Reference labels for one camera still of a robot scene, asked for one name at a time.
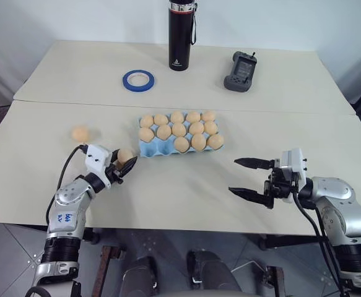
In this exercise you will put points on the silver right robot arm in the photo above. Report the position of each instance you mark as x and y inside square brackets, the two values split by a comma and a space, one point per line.
[344, 204]

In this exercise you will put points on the rusty metal table leg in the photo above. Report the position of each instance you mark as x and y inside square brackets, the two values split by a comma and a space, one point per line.
[274, 277]
[109, 258]

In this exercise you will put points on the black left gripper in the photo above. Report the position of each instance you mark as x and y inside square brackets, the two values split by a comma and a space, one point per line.
[114, 172]

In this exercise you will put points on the blue tape roll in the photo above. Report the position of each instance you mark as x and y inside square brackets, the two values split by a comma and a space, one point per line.
[127, 82]

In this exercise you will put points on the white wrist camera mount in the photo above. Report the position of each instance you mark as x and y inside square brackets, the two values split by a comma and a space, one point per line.
[96, 158]
[295, 164]

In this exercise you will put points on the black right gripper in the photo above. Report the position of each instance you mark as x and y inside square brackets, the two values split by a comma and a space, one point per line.
[278, 183]

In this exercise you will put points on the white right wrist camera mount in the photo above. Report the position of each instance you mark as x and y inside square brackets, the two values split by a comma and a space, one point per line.
[295, 164]

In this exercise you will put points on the black table caster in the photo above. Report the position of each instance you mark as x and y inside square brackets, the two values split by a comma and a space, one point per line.
[92, 237]

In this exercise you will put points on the tan egg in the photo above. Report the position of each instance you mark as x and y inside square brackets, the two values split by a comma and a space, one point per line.
[124, 155]
[146, 121]
[198, 141]
[193, 117]
[196, 128]
[209, 116]
[179, 129]
[80, 133]
[215, 140]
[177, 117]
[181, 144]
[210, 127]
[146, 135]
[163, 131]
[160, 119]

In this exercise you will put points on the grey handheld controller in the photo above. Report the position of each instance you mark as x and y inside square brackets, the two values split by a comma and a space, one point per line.
[240, 72]

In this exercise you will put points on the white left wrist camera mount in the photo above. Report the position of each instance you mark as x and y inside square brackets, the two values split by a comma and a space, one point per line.
[96, 158]

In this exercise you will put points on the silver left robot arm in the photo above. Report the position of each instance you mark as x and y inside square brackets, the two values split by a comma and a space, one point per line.
[70, 198]

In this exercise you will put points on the blue egg carton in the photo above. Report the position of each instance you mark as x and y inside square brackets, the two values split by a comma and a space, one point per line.
[150, 149]

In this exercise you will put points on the dark rounded shape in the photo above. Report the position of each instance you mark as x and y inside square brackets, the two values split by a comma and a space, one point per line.
[138, 277]
[212, 273]

